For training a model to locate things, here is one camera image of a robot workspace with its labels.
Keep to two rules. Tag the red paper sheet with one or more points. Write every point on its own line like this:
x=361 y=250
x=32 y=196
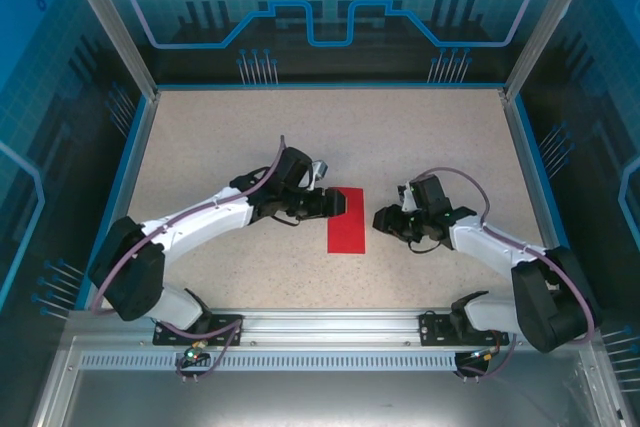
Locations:
x=350 y=232

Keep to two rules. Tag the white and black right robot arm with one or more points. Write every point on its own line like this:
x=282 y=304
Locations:
x=490 y=247

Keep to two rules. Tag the blue table edge strip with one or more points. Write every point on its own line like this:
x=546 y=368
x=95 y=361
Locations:
x=124 y=172
x=539 y=172

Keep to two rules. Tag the thin aluminium table end rail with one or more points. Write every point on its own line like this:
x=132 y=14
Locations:
x=325 y=87

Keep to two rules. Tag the aluminium table side rail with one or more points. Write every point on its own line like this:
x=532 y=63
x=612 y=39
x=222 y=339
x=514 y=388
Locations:
x=528 y=172
x=133 y=172

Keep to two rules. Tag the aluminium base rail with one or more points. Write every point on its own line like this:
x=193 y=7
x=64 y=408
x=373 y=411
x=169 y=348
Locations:
x=325 y=324

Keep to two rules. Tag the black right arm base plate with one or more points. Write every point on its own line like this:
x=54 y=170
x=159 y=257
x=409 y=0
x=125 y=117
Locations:
x=431 y=339

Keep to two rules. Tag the aluminium frame post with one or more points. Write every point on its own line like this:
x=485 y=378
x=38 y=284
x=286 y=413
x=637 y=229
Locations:
x=113 y=22
x=546 y=22

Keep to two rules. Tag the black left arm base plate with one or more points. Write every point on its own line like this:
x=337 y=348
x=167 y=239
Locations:
x=165 y=340

